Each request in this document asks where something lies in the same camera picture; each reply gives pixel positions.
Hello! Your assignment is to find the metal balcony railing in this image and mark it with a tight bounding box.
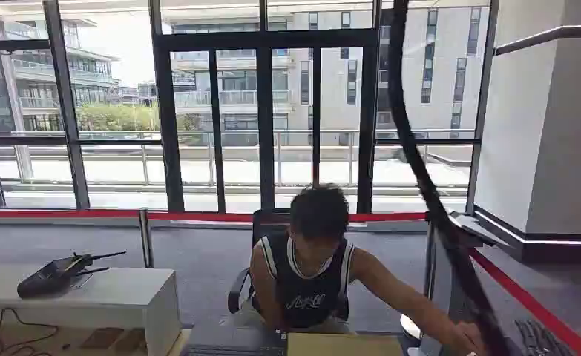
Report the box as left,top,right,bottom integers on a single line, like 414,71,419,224
0,128,476,188

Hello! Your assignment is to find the person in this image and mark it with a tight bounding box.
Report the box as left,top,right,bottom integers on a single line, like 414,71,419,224
248,184,489,356

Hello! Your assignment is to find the black office chair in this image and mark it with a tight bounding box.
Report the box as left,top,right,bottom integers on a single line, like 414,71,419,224
227,208,351,324

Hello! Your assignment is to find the dark grey laptop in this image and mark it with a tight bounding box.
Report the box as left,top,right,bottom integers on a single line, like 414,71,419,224
180,321,289,356

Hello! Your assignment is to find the grey computer monitor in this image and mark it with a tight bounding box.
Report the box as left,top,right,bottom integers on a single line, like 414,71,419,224
419,221,517,356

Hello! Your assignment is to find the white cabinet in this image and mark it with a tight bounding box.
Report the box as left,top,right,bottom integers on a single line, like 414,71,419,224
0,267,183,356

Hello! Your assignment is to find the red barrier belt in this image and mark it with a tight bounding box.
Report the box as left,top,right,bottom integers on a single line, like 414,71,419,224
468,247,581,356
0,209,428,223

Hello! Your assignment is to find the black remote controller with antennas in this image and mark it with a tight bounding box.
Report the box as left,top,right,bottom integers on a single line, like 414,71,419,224
16,250,128,300

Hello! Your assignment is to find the black glass door frame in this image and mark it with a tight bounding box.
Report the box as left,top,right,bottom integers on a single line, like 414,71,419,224
151,28,381,215

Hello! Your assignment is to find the thick black hanging cable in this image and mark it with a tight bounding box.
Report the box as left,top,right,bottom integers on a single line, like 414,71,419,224
387,0,513,356

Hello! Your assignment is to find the metal stanchion post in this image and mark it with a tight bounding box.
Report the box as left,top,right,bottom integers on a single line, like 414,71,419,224
138,208,155,270

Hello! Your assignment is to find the grey wall handrail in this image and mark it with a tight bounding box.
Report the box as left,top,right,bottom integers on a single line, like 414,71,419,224
493,24,581,57

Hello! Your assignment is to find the thin black cable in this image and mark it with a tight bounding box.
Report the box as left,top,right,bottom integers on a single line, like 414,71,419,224
0,307,61,356

